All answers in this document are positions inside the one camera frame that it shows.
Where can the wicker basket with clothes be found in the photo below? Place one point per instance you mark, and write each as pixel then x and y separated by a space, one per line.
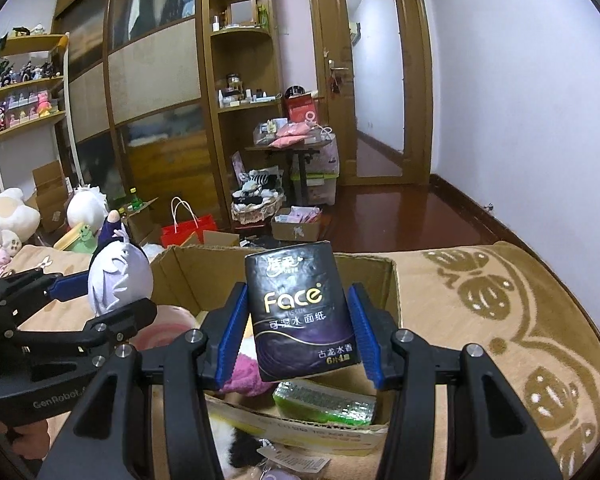
pixel 257 205

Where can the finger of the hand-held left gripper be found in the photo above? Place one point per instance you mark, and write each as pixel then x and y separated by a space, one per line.
pixel 70 285
pixel 125 315

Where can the purple plush doll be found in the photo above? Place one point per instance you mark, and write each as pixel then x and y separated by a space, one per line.
pixel 120 275

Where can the pink shelf plush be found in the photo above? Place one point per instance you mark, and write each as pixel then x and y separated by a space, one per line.
pixel 44 104

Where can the flat cardboard box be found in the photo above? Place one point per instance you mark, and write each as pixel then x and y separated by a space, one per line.
pixel 220 238

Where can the red gift bag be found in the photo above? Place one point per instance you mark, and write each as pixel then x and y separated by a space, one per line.
pixel 190 232

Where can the pink furry plush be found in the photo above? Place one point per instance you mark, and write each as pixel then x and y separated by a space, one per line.
pixel 245 376

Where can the plastic storage bin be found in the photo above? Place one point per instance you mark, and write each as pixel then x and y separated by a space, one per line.
pixel 322 185

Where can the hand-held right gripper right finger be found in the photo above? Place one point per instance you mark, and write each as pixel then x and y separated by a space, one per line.
pixel 367 340

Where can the white round plush doll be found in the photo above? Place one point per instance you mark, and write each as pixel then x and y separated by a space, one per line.
pixel 85 207

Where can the cardboard box with bottles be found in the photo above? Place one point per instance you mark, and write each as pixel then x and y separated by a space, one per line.
pixel 142 225

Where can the white shelf with figurines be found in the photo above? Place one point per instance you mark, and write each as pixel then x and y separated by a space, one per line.
pixel 27 82

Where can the black tissue pack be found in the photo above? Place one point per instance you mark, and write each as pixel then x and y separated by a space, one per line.
pixel 300 310

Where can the brown floral blanket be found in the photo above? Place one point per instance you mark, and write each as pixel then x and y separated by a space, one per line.
pixel 480 310

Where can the white cow plush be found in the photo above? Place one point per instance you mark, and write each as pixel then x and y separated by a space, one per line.
pixel 10 215

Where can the green frog plush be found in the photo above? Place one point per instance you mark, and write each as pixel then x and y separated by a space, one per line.
pixel 82 238

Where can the empty tall cardboard box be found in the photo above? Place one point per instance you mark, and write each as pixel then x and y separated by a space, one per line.
pixel 50 195

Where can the green tissue pack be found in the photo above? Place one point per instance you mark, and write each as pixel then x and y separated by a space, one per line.
pixel 325 401

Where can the wooden wardrobe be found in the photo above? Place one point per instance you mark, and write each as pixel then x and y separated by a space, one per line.
pixel 155 60

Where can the green bottle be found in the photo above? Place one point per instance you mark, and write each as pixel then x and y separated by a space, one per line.
pixel 136 200

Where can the small wooden table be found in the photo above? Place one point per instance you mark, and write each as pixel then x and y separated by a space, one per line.
pixel 300 147

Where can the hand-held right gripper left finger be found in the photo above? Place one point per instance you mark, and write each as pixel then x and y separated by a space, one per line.
pixel 227 340

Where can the black and white plush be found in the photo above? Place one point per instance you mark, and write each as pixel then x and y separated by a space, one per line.
pixel 235 449

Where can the wooden picture frame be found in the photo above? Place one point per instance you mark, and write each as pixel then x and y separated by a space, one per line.
pixel 241 10

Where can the wooden corner shelf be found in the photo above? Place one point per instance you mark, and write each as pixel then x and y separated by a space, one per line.
pixel 245 120

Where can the small cardboard box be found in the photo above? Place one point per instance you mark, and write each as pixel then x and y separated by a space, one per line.
pixel 295 230

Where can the person's left hand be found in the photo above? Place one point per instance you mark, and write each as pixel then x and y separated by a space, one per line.
pixel 27 437

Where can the pink folded cloth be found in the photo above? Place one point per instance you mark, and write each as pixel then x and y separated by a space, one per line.
pixel 297 135

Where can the pink and white plush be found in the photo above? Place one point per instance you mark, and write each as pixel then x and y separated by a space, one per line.
pixel 165 329

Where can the wooden door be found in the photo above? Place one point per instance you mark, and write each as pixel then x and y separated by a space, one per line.
pixel 415 85

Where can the red box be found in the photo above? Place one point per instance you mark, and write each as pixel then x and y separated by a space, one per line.
pixel 300 109

